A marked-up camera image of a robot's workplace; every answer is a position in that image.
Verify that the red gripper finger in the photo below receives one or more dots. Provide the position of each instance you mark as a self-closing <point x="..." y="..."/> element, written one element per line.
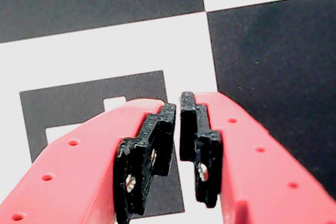
<point x="257" y="176"/>
<point x="78" y="169"/>

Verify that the black white marker checkerboard mat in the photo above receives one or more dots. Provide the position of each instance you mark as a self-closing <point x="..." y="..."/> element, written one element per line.
<point x="105" y="51"/>

